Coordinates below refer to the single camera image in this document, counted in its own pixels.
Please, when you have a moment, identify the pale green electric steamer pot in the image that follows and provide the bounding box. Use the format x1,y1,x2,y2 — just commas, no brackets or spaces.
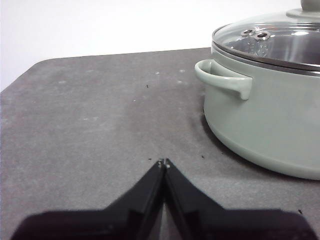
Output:
194,44,320,181

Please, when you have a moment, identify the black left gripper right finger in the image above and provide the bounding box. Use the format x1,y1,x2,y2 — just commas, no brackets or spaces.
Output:
163,157,312,240

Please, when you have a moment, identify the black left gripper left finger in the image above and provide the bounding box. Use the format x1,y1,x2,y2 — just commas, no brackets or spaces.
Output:
12,157,166,240

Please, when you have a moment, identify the glass lid with green knob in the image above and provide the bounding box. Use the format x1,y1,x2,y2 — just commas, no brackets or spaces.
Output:
211,0,320,74

